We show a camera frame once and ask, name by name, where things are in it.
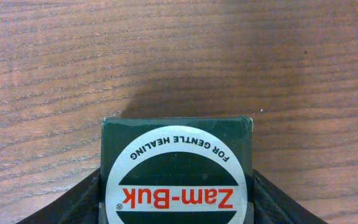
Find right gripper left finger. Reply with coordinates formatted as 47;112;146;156
17;169;100;224

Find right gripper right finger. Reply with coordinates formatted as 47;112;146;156
252;170;328;224

